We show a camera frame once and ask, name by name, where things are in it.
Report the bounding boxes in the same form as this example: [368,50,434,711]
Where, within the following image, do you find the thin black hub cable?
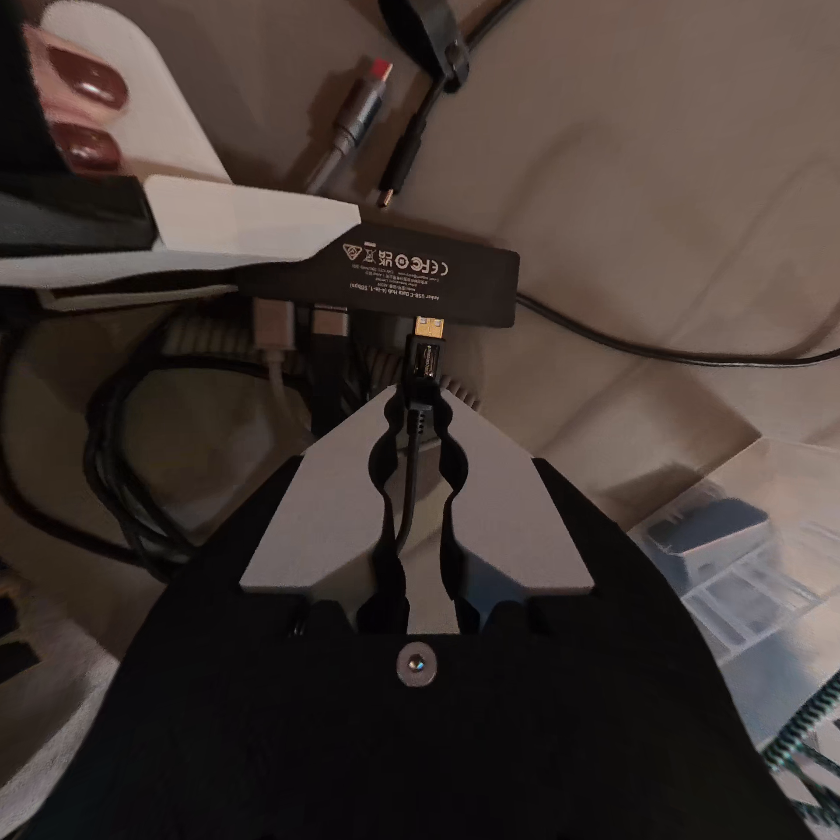
[514,292,840,366]

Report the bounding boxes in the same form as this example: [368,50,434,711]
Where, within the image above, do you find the black usb hub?
[236,226,521,329]

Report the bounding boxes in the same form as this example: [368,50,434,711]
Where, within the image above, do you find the grey coiled cable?
[164,314,483,411]

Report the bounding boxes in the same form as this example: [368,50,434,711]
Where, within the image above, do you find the white patterned packaging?
[679,545,828,664]

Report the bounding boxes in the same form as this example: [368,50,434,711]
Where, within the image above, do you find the black usb cable gold plug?
[0,317,450,581]

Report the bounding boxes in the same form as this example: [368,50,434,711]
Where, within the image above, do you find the green braided cable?
[755,676,840,818]

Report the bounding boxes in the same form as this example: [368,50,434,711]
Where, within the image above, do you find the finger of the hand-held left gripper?
[0,249,316,309]
[141,174,362,263]

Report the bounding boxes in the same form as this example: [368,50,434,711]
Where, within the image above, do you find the thick black cable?
[310,305,357,434]

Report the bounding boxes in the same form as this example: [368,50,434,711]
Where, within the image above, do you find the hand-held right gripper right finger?
[435,387,595,632]

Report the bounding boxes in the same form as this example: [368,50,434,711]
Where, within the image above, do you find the person's left hand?
[23,29,135,175]

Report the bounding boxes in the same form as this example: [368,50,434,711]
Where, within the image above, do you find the black cable small plug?
[376,0,526,210]

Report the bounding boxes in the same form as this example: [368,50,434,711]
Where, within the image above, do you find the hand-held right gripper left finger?
[239,387,409,632]

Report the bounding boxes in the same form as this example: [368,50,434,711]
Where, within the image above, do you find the grey cable red-tipped plug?
[305,58,395,196]

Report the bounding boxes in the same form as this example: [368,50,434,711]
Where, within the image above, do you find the clear plastic bin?
[626,436,840,742]

